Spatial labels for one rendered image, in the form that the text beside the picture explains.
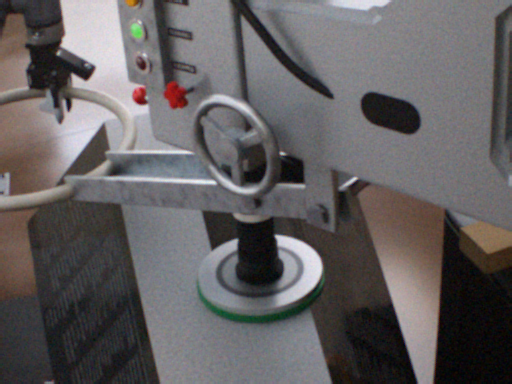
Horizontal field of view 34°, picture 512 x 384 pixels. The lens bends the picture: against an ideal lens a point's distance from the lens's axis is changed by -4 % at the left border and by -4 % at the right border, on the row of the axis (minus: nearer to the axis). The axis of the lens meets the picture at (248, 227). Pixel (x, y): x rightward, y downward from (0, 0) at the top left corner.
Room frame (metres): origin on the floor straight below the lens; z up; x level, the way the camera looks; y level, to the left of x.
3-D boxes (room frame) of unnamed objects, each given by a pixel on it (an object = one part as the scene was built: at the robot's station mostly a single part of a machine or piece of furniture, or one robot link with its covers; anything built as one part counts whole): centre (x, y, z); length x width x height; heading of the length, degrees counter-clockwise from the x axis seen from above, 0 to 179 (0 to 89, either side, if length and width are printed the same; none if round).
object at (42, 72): (1.87, 0.43, 1.05); 0.09 x 0.08 x 0.12; 76
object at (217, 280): (1.20, -0.01, 0.89); 0.21 x 0.21 x 0.01
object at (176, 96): (1.10, 0.07, 1.28); 0.04 x 0.04 x 0.04; 47
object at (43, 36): (1.86, 0.42, 1.14); 0.10 x 0.09 x 0.05; 166
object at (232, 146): (1.03, -0.02, 1.24); 0.15 x 0.10 x 0.15; 47
